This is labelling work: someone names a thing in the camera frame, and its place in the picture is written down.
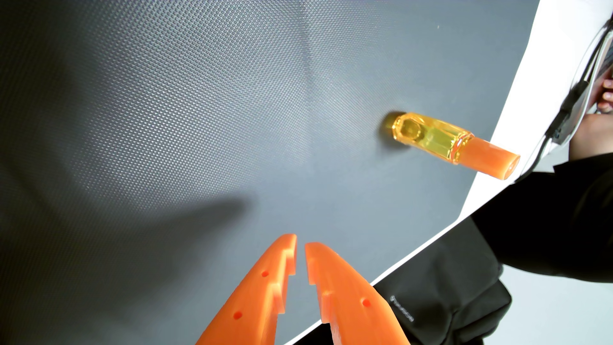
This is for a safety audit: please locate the grey textured mat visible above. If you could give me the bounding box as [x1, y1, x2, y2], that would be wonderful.
[0, 0, 541, 345]

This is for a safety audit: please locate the black cable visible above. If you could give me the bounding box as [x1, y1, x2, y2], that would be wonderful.
[515, 17, 613, 185]

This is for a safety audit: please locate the yellow eyedrops bottle orange cap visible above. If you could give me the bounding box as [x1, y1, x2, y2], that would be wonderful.
[391, 112, 521, 181]

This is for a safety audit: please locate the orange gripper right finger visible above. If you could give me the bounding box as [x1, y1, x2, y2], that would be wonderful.
[305, 242, 411, 345]

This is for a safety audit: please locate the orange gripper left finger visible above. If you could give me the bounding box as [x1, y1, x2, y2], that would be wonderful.
[195, 233, 298, 345]

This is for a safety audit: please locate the person's hand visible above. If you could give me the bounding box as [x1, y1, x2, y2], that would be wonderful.
[569, 67, 613, 162]

